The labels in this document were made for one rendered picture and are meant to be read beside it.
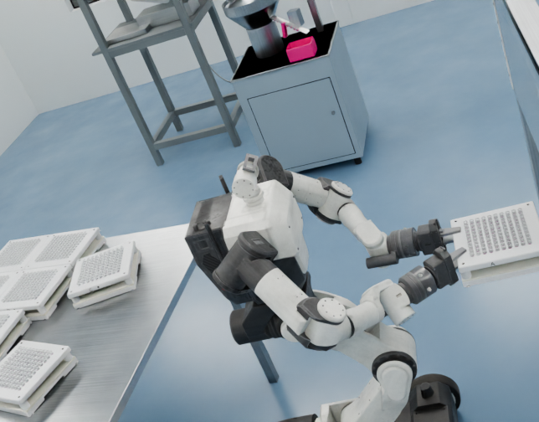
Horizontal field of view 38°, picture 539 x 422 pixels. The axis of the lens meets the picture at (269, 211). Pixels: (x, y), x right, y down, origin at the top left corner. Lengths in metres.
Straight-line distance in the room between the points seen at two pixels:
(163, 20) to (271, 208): 3.68
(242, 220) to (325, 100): 2.60
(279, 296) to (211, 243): 0.33
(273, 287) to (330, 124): 2.86
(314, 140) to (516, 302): 1.85
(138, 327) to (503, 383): 1.42
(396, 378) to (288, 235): 0.62
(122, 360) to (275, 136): 2.57
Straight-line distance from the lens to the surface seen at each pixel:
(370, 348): 2.51
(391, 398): 2.60
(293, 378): 3.56
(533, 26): 1.76
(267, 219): 2.17
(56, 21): 8.21
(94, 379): 2.62
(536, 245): 2.26
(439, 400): 2.94
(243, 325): 2.47
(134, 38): 5.73
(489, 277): 2.27
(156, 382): 3.93
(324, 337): 2.03
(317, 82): 4.70
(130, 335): 2.72
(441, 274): 2.25
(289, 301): 2.01
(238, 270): 2.08
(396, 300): 2.19
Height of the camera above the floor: 2.29
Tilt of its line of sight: 28 degrees down
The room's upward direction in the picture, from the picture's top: 23 degrees counter-clockwise
